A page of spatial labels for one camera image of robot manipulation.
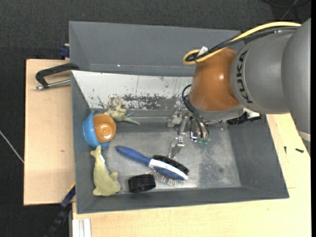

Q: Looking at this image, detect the pale cardboard board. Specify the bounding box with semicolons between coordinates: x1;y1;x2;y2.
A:
23;59;76;206

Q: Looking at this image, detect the grey metal bin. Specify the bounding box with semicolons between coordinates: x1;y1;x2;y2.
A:
68;20;290;214

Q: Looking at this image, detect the orange bowl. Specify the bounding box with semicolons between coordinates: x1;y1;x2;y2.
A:
93;114;117;143

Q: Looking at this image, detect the blue bowl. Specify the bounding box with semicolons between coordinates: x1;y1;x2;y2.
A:
82;111;111;151

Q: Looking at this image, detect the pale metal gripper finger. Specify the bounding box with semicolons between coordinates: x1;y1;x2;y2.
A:
168;137;186;159
167;113;187;129

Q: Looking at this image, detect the green toy dinosaur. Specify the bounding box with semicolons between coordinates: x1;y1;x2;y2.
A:
103;97;141;126

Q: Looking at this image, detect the black round disc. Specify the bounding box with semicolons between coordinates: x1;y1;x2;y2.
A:
127;174;157;193

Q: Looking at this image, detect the blue and white hairbrush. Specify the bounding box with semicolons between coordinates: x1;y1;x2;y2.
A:
115;145;190;186

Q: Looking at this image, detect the pale green toy dolphin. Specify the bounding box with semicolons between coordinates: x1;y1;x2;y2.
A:
90;145;121;197

